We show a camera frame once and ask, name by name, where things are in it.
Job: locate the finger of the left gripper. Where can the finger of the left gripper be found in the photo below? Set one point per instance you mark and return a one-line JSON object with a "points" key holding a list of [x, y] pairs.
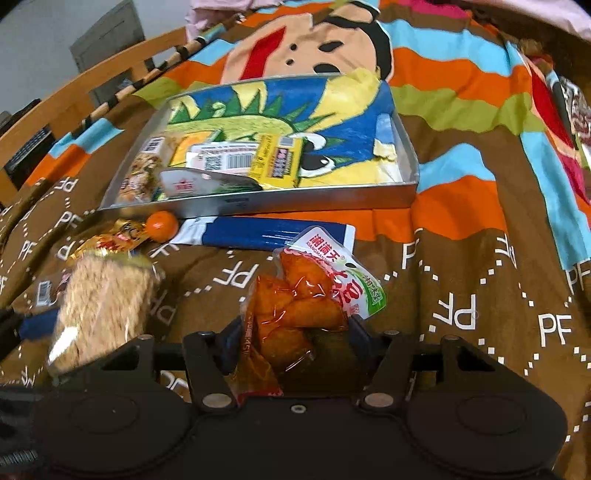
{"points": [[38, 326]]}

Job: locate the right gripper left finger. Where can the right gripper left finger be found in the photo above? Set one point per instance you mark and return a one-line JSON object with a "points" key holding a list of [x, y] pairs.
{"points": [[209, 358]]}

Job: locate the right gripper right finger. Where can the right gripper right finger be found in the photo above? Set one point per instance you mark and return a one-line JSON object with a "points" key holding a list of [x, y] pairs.
{"points": [[386, 361]]}

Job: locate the small dark date packet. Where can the small dark date packet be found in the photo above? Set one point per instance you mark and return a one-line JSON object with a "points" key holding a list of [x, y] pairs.
{"points": [[50, 291]]}

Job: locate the rice crisp clear packet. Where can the rice crisp clear packet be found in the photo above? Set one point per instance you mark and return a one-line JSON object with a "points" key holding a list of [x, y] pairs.
{"points": [[105, 304]]}

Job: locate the orange tofu snack packet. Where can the orange tofu snack packet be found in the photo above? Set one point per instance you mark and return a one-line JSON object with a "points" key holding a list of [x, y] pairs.
{"points": [[318, 286]]}

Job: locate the gold red candy packet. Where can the gold red candy packet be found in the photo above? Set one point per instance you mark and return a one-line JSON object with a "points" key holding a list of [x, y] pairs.
{"points": [[123, 236]]}

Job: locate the blue white packet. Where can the blue white packet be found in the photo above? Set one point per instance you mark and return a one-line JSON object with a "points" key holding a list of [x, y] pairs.
{"points": [[248, 233]]}

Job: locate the small orange mandarin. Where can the small orange mandarin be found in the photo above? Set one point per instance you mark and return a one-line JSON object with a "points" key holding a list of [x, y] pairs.
{"points": [[161, 226]]}

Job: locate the nut bar clear packet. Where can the nut bar clear packet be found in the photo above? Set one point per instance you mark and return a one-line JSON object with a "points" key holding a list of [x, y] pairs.
{"points": [[141, 179]]}

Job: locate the white green snack packet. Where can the white green snack packet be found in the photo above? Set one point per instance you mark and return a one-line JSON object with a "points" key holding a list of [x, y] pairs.
{"points": [[209, 169]]}

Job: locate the yellow snack packet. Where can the yellow snack packet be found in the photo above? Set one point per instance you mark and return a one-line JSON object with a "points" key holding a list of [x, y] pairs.
{"points": [[276, 164]]}

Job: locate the black plastic crate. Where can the black plastic crate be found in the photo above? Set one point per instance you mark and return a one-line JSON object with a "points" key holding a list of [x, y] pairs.
{"points": [[26, 159]]}

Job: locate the metal tray with dinosaur picture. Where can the metal tray with dinosaur picture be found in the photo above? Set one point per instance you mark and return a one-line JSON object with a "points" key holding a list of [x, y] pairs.
{"points": [[357, 153]]}

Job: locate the floral white pillow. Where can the floral white pillow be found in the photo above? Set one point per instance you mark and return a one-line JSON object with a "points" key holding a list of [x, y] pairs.
{"points": [[574, 112]]}

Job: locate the pink hanging sheet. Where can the pink hanging sheet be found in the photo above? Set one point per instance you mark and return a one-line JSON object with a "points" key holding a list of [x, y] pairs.
{"points": [[568, 16]]}

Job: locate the wooden bed rail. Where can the wooden bed rail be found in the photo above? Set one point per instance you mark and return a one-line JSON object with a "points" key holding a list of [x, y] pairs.
{"points": [[66, 108]]}

